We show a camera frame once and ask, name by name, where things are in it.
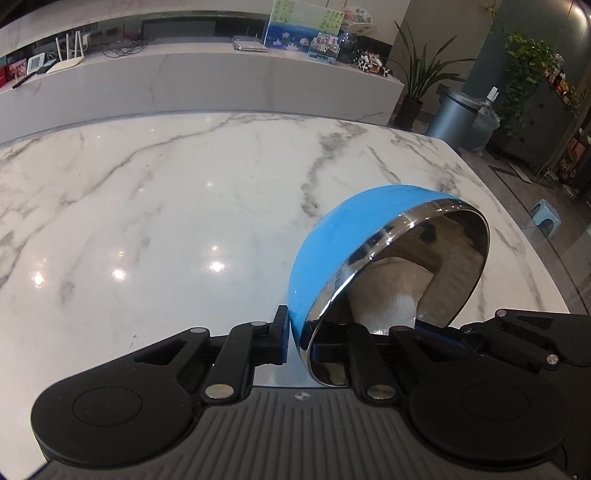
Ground small photo frame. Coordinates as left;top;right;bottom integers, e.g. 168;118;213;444
308;33;341;64

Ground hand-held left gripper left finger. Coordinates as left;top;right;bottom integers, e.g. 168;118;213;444
131;305;291;405

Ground grey drawer cabinet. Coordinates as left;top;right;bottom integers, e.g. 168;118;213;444
499;78;581;174

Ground blue steel bowl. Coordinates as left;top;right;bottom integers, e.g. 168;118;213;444
287;185;491;387

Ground dark glass jar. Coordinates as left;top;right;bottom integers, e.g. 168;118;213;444
337;32;359;66

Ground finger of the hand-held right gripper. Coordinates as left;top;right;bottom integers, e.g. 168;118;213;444
416;308;562;372

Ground tangled black cables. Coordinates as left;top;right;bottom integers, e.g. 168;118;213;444
99;34;153;59

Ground small blue stool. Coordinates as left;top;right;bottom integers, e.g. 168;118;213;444
529;198;562;236

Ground white marble media console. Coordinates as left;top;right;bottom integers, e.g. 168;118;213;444
0;0;405;145

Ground white router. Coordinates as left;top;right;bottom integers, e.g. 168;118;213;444
45;30;86;75

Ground grey notebook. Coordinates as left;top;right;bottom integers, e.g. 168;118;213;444
230;34;269;53

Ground red box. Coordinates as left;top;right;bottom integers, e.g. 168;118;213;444
0;60;29;89

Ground long-leaf plant in black pot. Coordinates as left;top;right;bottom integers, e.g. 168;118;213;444
392;18;477;131

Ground round paper fan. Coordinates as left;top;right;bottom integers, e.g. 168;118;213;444
344;6;378;36

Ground green ivy plant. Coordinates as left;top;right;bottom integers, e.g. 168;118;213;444
496;31;562;139

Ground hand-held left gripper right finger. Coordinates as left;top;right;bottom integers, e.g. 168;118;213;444
313;322;476;404

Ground lotus pond painting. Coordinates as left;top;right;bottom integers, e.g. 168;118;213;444
265;0;345;51

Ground clear water bottle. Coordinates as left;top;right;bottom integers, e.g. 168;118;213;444
471;85;502;153

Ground black and white cow toys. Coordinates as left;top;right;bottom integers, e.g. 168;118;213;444
353;52;393;77

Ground grey metal trash bin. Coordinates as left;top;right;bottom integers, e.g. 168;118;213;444
427;88;481;156

